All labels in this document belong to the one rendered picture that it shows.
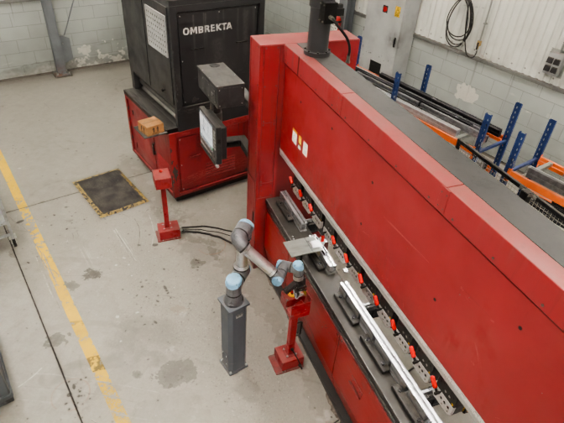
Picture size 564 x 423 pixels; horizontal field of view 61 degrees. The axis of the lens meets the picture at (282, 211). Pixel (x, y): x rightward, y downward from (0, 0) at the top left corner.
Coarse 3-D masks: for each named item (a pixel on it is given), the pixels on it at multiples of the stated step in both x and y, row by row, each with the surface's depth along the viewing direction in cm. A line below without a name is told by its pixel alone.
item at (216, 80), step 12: (204, 72) 402; (216, 72) 403; (228, 72) 405; (204, 84) 407; (216, 84) 384; (228, 84) 385; (240, 84) 387; (216, 96) 387; (228, 96) 389; (240, 96) 394; (216, 108) 435
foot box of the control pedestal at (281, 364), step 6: (276, 348) 404; (276, 354) 405; (282, 354) 400; (300, 354) 401; (270, 360) 407; (276, 360) 408; (282, 360) 395; (288, 360) 395; (294, 360) 396; (300, 360) 400; (276, 366) 403; (282, 366) 395; (288, 366) 398; (294, 366) 402; (276, 372) 398; (282, 372) 398
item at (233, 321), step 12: (228, 312) 348; (240, 312) 356; (228, 324) 359; (240, 324) 364; (228, 336) 368; (240, 336) 373; (228, 348) 377; (240, 348) 382; (228, 360) 386; (240, 360) 392; (228, 372) 395
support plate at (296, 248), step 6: (294, 240) 382; (300, 240) 382; (306, 240) 383; (312, 240) 383; (288, 246) 376; (294, 246) 376; (300, 246) 376; (306, 246) 377; (288, 252) 371; (294, 252) 370; (300, 252) 371; (306, 252) 371; (312, 252) 372
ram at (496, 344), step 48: (288, 96) 379; (288, 144) 398; (336, 144) 316; (336, 192) 329; (384, 192) 270; (384, 240) 279; (432, 240) 236; (384, 288) 289; (432, 288) 243; (480, 288) 210; (432, 336) 251; (480, 336) 215; (528, 336) 189; (480, 384) 221; (528, 384) 193
